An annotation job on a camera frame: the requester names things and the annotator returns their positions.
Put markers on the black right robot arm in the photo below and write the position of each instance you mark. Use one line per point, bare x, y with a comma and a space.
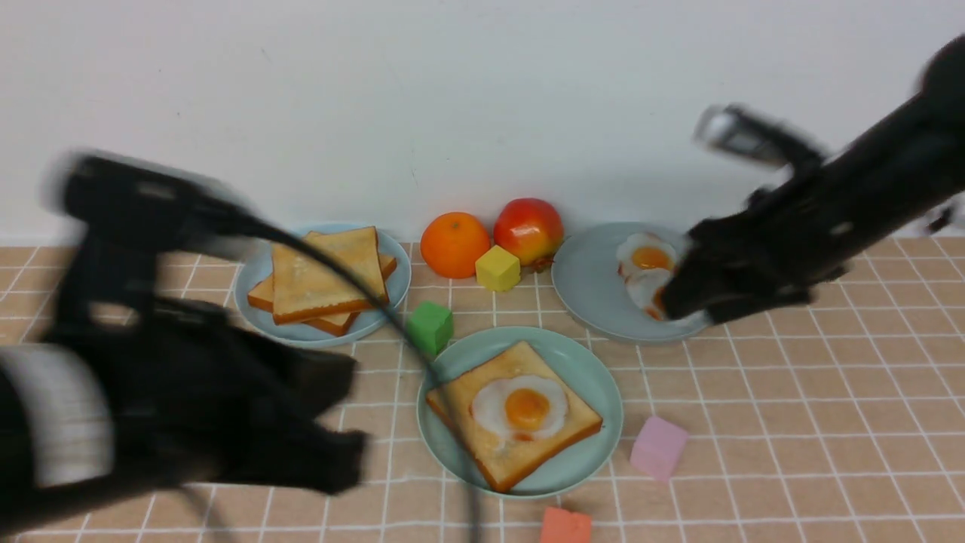
909, 163

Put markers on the green cube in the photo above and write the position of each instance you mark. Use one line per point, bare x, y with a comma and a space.
431, 326

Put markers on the orange fruit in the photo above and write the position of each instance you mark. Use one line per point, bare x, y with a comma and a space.
452, 244

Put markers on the light blue egg plate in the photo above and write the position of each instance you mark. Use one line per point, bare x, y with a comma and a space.
584, 274

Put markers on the green centre plate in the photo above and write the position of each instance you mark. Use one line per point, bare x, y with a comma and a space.
575, 365

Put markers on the orange-red cube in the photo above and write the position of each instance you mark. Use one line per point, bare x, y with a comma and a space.
565, 526

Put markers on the fried egg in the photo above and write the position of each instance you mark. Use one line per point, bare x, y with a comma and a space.
522, 408
645, 288
642, 252

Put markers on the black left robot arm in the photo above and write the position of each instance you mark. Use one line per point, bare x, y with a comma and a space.
99, 413

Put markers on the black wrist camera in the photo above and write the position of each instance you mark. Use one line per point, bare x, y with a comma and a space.
147, 207

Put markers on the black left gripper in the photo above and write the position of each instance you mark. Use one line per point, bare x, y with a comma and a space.
193, 398

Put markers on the red apple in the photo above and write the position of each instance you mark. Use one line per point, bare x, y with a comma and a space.
530, 229

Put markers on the yellow cube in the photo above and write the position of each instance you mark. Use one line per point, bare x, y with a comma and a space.
498, 270

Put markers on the pink cube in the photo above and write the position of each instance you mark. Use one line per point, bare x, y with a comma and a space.
658, 448

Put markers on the toast slice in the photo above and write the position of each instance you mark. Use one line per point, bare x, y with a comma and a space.
505, 463
304, 290
262, 297

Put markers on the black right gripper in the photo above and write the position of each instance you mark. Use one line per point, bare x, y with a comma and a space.
788, 239

